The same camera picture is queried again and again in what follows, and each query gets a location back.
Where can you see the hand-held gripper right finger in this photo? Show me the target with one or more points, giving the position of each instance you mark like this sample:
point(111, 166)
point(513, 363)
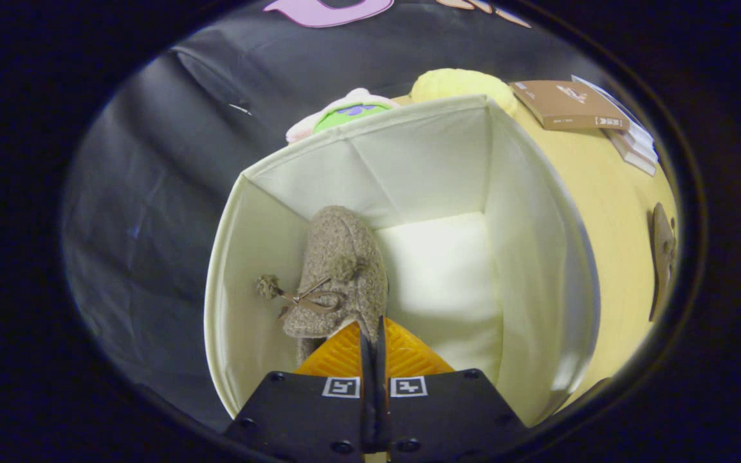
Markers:
point(454, 418)

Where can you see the brown cover book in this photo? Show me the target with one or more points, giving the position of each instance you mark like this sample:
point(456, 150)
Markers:
point(567, 103)

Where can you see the brown fuzzy shoe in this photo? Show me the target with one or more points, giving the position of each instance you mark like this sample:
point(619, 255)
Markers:
point(345, 257)
point(663, 257)

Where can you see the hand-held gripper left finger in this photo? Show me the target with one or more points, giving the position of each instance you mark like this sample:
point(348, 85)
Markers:
point(306, 418)

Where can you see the cream fabric storage box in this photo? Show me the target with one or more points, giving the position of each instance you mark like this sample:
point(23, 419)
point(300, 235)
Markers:
point(428, 167)

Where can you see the plain white book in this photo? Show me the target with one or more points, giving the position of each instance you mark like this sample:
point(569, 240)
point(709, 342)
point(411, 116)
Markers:
point(644, 149)

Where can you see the yellow round plush toy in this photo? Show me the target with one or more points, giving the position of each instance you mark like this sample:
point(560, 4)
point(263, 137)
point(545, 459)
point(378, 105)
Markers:
point(460, 83)

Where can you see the pink starfish plush toy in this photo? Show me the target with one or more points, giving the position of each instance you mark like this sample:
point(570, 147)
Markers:
point(348, 114)

